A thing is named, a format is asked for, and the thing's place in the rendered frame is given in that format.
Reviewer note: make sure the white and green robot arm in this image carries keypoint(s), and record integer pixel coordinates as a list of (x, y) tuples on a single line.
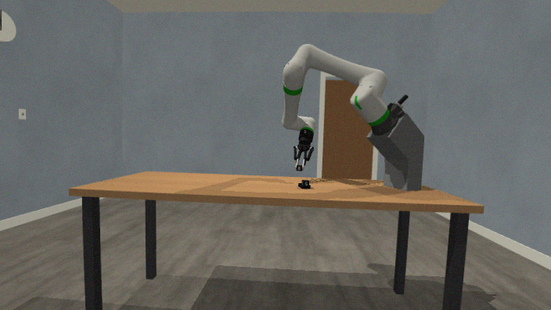
[(366, 100)]

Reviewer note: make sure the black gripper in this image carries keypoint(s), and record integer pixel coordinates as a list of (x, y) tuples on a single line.
[(303, 146)]

